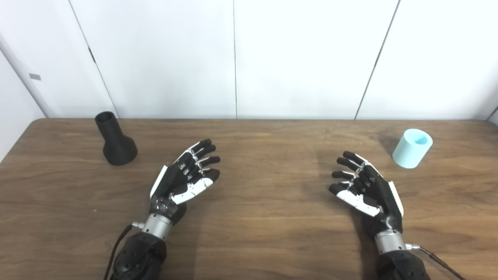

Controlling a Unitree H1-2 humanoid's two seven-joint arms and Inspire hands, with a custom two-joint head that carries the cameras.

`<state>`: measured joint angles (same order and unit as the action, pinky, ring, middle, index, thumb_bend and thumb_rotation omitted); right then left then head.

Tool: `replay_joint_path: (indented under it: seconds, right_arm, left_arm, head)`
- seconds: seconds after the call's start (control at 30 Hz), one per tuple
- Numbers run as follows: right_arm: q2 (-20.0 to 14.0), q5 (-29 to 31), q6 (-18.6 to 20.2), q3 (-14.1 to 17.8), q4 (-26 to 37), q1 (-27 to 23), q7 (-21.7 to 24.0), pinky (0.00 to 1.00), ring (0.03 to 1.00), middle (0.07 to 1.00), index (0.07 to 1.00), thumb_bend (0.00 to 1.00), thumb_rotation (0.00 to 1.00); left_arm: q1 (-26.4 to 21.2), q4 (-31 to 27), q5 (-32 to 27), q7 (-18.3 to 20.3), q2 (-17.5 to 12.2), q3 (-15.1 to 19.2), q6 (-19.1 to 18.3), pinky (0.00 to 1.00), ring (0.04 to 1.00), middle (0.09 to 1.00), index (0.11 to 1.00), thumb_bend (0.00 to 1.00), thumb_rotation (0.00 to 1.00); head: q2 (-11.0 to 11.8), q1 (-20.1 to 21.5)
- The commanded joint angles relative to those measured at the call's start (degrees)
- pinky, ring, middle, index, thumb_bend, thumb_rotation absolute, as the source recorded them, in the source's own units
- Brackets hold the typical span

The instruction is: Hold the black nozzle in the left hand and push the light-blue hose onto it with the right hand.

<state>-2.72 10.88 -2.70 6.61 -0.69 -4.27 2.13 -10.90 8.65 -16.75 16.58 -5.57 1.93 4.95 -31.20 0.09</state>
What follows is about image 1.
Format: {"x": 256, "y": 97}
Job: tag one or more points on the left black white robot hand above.
{"x": 177, "y": 182}

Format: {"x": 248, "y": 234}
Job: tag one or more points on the small grey wall label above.
{"x": 35, "y": 76}

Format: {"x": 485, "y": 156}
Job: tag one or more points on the black flared nozzle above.
{"x": 116, "y": 146}

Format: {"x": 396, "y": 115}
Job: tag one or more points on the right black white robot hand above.
{"x": 371, "y": 190}

